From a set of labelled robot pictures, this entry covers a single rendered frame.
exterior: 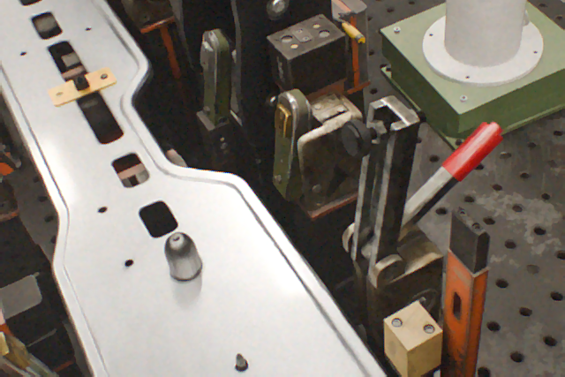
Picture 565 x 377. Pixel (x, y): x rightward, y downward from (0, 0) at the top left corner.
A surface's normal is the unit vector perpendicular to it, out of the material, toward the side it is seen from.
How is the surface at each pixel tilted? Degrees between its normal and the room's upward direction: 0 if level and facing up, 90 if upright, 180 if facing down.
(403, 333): 0
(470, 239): 90
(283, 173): 78
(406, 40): 3
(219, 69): 90
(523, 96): 90
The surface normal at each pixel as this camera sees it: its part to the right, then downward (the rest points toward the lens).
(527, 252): -0.11, -0.69
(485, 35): -0.16, 0.75
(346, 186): 0.47, 0.59
